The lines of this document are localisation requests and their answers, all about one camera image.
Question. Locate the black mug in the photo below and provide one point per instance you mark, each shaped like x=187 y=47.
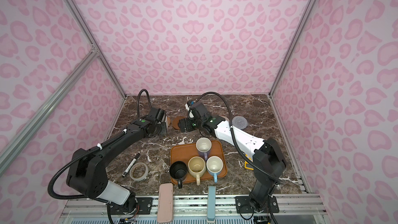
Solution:
x=178 y=173

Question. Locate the lilac mug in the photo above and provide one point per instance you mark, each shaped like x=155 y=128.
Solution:
x=203 y=146

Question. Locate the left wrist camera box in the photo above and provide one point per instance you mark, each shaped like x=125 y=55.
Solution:
x=157 y=115

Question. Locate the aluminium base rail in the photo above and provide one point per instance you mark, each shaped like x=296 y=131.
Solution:
x=293 y=208

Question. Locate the aluminium frame post right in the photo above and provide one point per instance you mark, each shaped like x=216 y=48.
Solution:
x=303 y=21

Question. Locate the light blue block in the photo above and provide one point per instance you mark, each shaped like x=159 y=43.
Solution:
x=211 y=205

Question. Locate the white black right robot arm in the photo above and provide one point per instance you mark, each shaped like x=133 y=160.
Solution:
x=265 y=156

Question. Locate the aluminium frame post left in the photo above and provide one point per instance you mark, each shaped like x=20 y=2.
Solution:
x=83 y=25

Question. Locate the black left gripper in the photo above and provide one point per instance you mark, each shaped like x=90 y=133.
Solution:
x=164 y=128

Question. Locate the grey woven coaster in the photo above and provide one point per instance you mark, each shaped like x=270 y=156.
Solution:
x=240 y=122

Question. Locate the cream yellow mug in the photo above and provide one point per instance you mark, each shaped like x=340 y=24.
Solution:
x=197 y=168

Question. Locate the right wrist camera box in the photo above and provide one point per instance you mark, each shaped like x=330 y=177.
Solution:
x=198 y=111

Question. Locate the aluminium frame post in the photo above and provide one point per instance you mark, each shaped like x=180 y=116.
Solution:
x=83 y=25
x=303 y=21

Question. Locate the pink eraser block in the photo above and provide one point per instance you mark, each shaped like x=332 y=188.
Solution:
x=165 y=204

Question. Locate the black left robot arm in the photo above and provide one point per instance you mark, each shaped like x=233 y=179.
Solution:
x=88 y=174

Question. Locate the brown wooden coaster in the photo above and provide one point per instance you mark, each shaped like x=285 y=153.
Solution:
x=168 y=121
x=175 y=122

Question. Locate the aluminium diagonal frame bar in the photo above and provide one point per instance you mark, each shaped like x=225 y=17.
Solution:
x=20 y=141

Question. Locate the light blue mug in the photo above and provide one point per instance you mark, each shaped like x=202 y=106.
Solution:
x=214 y=166

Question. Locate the clear tape roll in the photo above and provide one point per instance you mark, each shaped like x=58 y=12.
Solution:
x=139 y=171

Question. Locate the black white marker pen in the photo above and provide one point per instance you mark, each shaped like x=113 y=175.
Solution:
x=127 y=170

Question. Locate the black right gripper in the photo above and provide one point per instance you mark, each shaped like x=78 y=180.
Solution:
x=182 y=126

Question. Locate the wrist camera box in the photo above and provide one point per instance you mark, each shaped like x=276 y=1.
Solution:
x=198 y=111
x=157 y=115

